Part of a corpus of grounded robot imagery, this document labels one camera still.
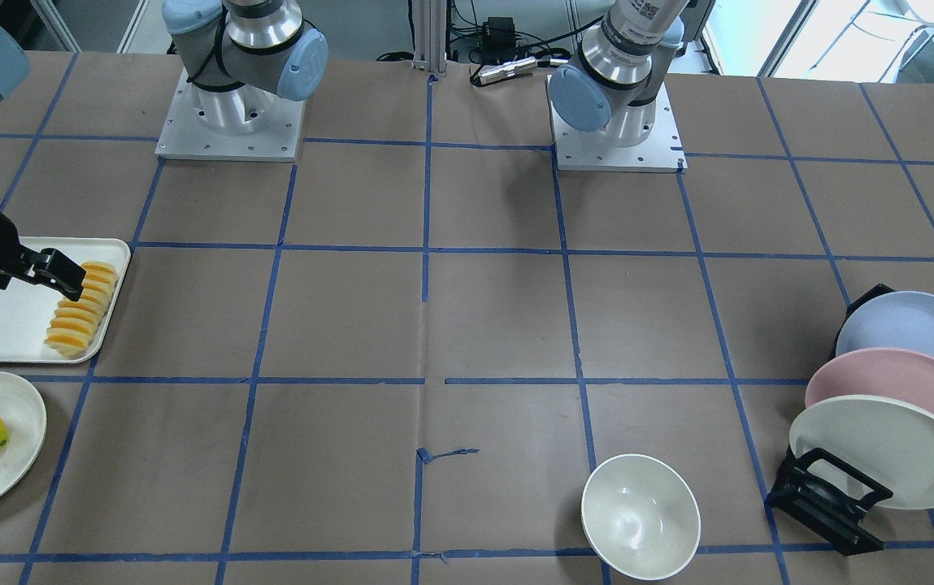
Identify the black plate rack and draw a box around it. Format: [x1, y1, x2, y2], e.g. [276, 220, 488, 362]
[765, 284, 898, 557]

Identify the cream bowl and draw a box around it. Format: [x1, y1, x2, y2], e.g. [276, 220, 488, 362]
[580, 454, 703, 581]

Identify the aluminium frame post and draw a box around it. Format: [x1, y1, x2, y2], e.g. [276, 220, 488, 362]
[408, 0, 450, 78]

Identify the white rectangular tray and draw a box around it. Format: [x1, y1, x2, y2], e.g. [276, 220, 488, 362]
[0, 236, 132, 364]

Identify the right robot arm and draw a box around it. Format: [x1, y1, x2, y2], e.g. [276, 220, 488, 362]
[0, 1, 328, 301]

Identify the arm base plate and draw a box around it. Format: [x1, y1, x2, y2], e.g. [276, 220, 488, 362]
[550, 85, 689, 173]
[155, 71, 306, 163]

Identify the pink plate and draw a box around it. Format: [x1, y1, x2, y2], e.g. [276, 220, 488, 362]
[804, 348, 934, 414]

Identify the blue plate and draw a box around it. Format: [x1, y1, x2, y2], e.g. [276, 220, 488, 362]
[832, 285, 934, 357]

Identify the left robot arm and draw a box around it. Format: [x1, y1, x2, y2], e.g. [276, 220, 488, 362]
[548, 1, 934, 299]

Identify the cream plate in rack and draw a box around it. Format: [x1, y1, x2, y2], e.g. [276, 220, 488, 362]
[789, 395, 934, 509]

